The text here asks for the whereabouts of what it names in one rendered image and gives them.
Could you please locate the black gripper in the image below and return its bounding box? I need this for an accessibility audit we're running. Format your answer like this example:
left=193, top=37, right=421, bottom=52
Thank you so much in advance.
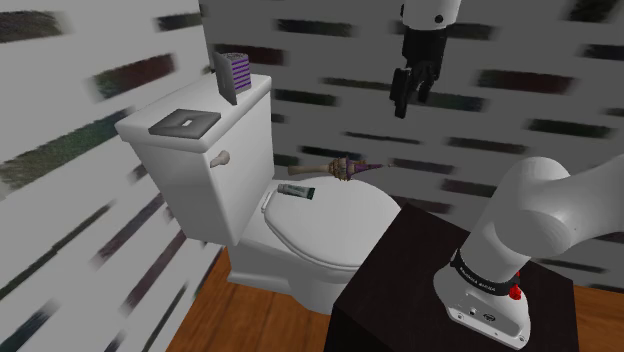
left=389, top=26, right=449, bottom=120

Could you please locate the green grey tube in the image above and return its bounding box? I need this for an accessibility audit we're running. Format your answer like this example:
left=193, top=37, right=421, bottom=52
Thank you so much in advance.
left=277, top=183, right=316, bottom=201

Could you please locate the purple striped grey box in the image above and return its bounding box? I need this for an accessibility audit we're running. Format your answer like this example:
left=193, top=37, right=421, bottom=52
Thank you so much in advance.
left=212, top=51, right=253, bottom=106

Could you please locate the dark robot stand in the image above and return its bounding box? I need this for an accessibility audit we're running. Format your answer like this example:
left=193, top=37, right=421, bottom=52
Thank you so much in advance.
left=323, top=202, right=581, bottom=352

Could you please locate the white toilet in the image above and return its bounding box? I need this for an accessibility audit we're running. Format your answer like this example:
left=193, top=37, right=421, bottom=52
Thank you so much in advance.
left=114, top=73, right=402, bottom=316

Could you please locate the grey flat square box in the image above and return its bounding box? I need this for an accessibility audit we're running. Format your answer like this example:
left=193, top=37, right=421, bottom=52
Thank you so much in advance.
left=147, top=108, right=222, bottom=141

